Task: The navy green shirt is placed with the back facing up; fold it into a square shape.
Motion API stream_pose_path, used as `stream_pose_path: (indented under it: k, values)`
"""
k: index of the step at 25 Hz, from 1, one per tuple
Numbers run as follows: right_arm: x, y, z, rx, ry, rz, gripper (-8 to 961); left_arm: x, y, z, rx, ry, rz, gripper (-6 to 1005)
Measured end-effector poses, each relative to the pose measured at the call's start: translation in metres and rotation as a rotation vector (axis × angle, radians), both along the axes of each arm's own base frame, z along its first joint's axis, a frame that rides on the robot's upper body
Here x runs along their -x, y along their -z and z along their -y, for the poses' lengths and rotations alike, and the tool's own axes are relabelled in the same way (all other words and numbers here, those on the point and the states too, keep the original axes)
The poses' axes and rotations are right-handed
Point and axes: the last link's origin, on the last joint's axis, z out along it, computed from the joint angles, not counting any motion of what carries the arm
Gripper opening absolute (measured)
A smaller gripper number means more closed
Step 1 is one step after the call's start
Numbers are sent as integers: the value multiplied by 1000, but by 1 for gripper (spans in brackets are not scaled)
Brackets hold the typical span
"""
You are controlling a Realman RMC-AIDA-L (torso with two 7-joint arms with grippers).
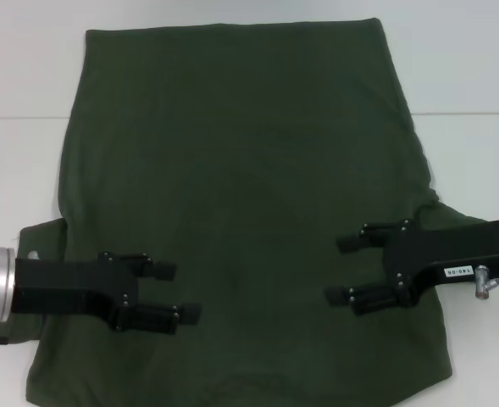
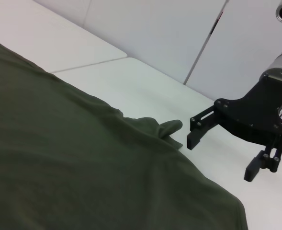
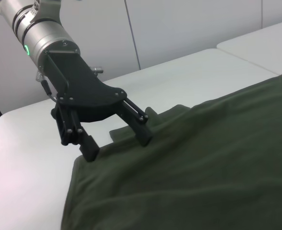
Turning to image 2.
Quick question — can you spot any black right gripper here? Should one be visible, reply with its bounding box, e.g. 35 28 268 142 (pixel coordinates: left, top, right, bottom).
186 73 282 183

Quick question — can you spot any dark green t-shirt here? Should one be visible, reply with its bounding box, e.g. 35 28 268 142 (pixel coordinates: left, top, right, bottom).
0 35 248 230

